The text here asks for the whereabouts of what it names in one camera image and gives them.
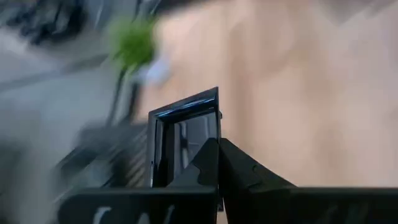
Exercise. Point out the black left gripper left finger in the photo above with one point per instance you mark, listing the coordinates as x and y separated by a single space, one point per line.
186 199

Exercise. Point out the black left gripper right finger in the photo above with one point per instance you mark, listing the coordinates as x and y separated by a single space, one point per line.
264 202

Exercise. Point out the black square mini plate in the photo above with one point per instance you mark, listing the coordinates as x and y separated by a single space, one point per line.
186 130

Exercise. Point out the black perforated metal shelf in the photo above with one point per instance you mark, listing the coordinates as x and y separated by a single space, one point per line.
102 155

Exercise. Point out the green plant in white pot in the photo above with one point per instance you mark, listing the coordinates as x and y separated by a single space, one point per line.
133 46

